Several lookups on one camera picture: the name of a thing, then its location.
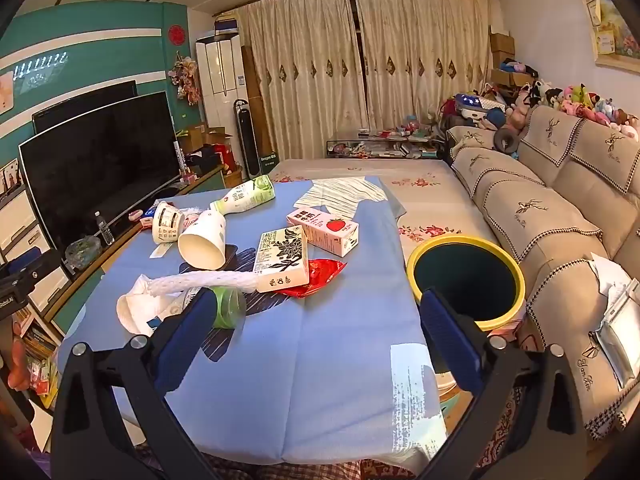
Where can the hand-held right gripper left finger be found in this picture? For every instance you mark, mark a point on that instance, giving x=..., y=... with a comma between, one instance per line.
x=190, y=332

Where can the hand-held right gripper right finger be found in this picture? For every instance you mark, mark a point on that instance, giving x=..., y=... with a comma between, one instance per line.
x=445, y=332

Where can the yellow rimmed green bin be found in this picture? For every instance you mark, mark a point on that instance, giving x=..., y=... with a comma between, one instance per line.
x=465, y=280

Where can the clear green plastic cup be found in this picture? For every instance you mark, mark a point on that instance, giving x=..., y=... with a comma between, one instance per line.
x=230, y=305

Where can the white foam net sleeve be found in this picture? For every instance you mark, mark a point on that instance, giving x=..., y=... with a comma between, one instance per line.
x=200, y=280

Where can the white towel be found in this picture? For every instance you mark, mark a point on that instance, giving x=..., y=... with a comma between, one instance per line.
x=135, y=310

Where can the white drawer unit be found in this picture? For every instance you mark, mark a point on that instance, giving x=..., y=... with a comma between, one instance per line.
x=20, y=220

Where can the shelf of books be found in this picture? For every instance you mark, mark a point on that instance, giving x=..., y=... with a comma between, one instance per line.
x=40, y=355

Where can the white paper receipt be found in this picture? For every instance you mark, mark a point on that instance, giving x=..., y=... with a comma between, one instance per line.
x=160, y=250

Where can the small clear water bottle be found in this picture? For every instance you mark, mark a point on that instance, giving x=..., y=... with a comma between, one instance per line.
x=104, y=230

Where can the plain white paper cup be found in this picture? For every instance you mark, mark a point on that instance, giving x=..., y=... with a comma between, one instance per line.
x=202, y=240

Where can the white yogurt cup brown label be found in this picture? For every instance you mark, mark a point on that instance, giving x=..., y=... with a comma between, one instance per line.
x=167, y=222

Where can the white pill bottle pink label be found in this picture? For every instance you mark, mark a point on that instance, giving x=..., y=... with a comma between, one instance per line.
x=191, y=219

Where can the white carton black floral print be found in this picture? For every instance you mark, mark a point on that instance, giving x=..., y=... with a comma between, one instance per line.
x=280, y=260

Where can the small red blue box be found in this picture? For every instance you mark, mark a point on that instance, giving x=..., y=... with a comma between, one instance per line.
x=147, y=220

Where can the clear plastic wrapper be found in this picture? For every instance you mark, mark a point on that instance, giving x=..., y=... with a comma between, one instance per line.
x=192, y=210

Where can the blue printed tablecloth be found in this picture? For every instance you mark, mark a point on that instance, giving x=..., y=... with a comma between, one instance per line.
x=325, y=360

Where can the large black television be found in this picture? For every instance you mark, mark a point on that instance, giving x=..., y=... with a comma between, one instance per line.
x=100, y=175

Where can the red snack wrapper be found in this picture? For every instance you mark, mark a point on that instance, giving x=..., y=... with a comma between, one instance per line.
x=322, y=272

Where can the green and white plastic bottle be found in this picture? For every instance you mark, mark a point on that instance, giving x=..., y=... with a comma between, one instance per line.
x=245, y=194

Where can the beige sofa with deer covers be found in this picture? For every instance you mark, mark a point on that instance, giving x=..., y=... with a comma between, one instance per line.
x=550, y=210

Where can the pink strawberry milk carton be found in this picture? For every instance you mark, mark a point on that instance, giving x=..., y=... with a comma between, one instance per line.
x=320, y=227

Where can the black bag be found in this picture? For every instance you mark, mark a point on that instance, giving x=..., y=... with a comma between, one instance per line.
x=202, y=160

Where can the white crumpled paper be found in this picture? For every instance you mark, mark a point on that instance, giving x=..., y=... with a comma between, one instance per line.
x=607, y=272

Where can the silver foil pouch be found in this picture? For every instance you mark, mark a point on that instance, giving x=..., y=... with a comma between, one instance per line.
x=620, y=340

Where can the white long box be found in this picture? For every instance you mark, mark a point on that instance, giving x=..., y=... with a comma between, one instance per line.
x=180, y=155

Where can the red bag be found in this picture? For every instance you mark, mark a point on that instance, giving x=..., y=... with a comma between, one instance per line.
x=226, y=157

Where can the black television behind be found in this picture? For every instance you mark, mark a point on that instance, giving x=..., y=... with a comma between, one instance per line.
x=85, y=105

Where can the red checkered cloth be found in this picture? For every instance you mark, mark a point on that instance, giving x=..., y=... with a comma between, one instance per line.
x=310, y=472

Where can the open cardboard box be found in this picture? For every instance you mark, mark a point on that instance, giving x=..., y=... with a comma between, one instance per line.
x=210, y=137

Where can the cluttered glass low table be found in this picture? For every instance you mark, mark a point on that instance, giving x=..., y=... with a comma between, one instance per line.
x=380, y=147

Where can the grey neck pillow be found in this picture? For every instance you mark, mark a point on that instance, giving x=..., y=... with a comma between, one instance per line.
x=500, y=140

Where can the black tower fan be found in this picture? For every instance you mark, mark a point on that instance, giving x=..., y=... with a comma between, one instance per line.
x=247, y=140

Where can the blue star plush pillow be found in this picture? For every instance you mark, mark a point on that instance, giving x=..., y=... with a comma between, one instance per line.
x=472, y=101

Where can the white standing air conditioner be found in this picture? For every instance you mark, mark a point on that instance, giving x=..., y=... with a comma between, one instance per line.
x=220, y=80

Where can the pile of plush toys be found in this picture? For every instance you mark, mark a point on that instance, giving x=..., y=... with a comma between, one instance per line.
x=575, y=97

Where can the beige embroidered curtain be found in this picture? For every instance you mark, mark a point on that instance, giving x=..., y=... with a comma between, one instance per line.
x=420, y=50
x=300, y=70

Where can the stack of cardboard boxes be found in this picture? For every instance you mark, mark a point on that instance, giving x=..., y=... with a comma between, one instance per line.
x=501, y=45

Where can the artificial flower wall decoration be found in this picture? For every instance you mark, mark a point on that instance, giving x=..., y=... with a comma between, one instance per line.
x=185, y=77

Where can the red round wall ornament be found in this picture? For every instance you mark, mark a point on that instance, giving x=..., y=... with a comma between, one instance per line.
x=175, y=34

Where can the framed wall painting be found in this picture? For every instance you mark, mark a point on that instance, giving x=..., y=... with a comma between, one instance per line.
x=620, y=25

